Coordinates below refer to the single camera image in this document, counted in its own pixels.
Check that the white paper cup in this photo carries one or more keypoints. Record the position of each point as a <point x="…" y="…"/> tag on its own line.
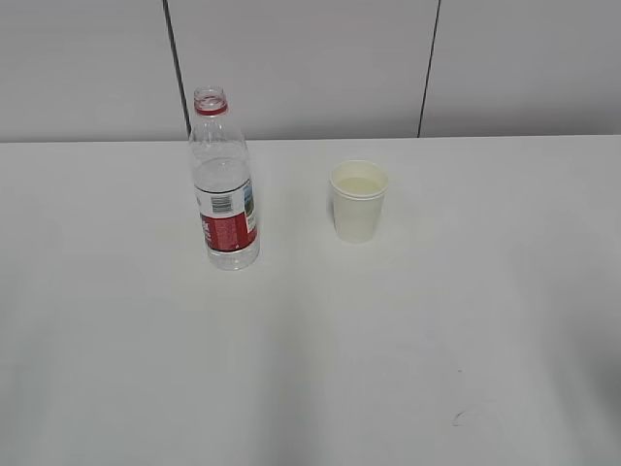
<point x="357" y="193"/>

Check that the clear plastic water bottle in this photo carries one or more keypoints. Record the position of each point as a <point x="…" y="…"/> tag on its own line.
<point x="222" y="181"/>

